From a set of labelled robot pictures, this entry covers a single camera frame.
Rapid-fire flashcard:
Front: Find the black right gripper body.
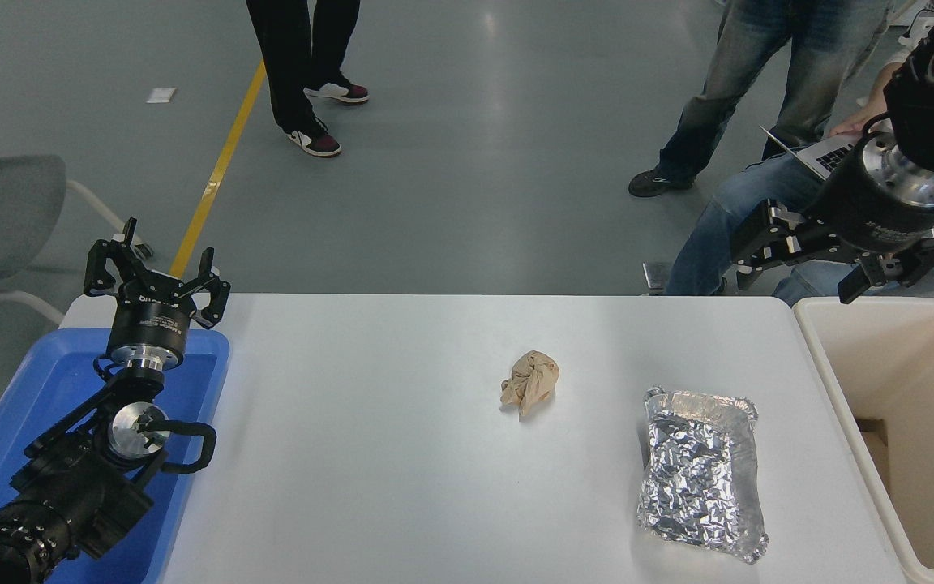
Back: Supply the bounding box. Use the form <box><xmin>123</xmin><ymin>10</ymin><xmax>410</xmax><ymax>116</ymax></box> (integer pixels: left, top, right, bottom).
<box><xmin>808</xmin><ymin>136</ymin><xmax>934</xmax><ymax>252</ymax></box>

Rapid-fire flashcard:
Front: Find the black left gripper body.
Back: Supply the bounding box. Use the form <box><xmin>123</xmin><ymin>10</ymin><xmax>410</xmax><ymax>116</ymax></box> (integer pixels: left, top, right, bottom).
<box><xmin>108</xmin><ymin>274</ymin><xmax>202</xmax><ymax>351</ymax></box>

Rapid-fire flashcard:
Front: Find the silver foil tray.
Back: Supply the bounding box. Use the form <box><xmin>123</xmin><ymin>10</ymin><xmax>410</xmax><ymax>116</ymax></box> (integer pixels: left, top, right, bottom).
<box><xmin>637</xmin><ymin>386</ymin><xmax>769</xmax><ymax>565</ymax></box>

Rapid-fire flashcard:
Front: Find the person's hand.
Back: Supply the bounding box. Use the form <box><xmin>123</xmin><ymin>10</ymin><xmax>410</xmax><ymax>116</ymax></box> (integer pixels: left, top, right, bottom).
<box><xmin>828</xmin><ymin>105</ymin><xmax>893</xmax><ymax>137</ymax></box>

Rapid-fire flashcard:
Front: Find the person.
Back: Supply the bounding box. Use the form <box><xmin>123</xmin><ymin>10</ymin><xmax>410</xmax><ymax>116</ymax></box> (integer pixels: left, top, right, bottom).
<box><xmin>665</xmin><ymin>45</ymin><xmax>934</xmax><ymax>298</ymax></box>
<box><xmin>245</xmin><ymin>0</ymin><xmax>371</xmax><ymax>159</ymax></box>
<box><xmin>628</xmin><ymin>0</ymin><xmax>896</xmax><ymax>198</ymax></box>

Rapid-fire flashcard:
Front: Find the silver laptop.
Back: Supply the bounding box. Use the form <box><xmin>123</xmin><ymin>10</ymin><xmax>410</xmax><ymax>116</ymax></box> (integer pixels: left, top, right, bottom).
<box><xmin>760</xmin><ymin>126</ymin><xmax>863</xmax><ymax>182</ymax></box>

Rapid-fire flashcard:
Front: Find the large pale plastic bin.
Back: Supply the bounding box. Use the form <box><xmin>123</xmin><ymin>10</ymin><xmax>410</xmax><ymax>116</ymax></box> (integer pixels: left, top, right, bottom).
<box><xmin>793</xmin><ymin>296</ymin><xmax>934</xmax><ymax>584</ymax></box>

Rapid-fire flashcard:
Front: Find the blue plastic tray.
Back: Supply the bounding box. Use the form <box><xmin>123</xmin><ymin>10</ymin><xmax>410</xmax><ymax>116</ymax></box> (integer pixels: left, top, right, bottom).
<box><xmin>0</xmin><ymin>327</ymin><xmax>231</xmax><ymax>584</ymax></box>

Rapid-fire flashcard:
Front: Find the grey chair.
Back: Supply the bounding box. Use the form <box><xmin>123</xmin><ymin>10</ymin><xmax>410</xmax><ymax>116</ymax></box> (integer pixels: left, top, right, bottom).
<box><xmin>0</xmin><ymin>142</ymin><xmax>153</xmax><ymax>325</ymax></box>

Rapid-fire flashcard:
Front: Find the crumpled tan paper ball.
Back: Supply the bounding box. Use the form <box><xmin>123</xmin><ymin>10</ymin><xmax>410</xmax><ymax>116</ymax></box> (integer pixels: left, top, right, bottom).
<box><xmin>500</xmin><ymin>350</ymin><xmax>560</xmax><ymax>419</ymax></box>

